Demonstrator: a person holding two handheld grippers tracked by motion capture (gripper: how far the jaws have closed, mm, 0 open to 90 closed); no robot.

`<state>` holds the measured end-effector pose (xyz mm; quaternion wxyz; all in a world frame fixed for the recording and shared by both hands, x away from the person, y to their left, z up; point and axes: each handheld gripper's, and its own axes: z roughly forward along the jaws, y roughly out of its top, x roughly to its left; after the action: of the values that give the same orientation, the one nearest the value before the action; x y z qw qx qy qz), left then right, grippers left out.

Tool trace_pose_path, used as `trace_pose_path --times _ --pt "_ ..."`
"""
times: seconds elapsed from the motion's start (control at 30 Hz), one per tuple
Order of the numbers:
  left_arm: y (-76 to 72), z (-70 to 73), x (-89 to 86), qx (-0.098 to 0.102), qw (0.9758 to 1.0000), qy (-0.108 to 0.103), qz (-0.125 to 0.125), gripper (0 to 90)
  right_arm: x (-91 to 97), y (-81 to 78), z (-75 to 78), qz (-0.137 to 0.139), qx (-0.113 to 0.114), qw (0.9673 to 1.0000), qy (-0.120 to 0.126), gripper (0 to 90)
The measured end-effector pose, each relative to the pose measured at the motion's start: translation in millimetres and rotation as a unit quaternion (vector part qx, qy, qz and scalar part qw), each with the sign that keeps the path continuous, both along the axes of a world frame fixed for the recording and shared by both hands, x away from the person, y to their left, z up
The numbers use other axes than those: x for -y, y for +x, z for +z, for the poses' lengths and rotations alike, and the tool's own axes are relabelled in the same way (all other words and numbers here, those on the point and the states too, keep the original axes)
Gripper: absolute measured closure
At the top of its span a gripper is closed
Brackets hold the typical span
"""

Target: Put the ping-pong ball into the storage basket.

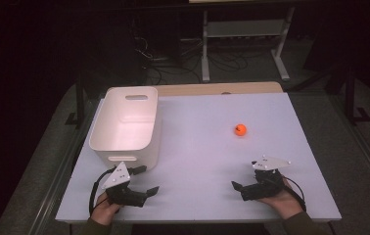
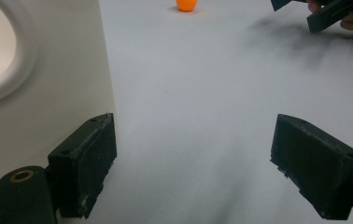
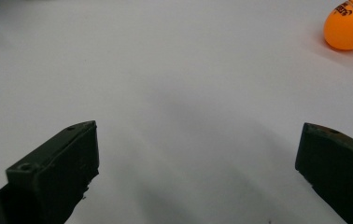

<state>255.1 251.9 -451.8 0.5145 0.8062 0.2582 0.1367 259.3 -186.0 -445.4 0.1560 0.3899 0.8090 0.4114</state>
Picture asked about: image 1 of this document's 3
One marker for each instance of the white foam board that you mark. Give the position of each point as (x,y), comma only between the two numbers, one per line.
(199,163)

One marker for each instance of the white plastic bin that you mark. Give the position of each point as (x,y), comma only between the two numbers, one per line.
(126,130)

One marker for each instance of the wooden table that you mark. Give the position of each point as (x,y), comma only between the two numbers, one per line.
(206,88)

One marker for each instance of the black metal stand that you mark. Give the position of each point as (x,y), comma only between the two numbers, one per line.
(80,104)
(350,98)

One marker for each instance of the orange ball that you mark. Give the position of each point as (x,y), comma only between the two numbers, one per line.
(240,130)

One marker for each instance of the person's right hand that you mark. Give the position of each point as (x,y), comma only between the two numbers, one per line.
(286,204)

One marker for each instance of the person's left hand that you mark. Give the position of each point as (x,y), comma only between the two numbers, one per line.
(103,210)

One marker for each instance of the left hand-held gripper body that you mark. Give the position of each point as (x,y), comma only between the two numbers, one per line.
(126,194)

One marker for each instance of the white metal desk frame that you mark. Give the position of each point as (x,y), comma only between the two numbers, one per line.
(243,29)

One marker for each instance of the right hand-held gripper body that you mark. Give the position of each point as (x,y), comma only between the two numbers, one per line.
(266,186)

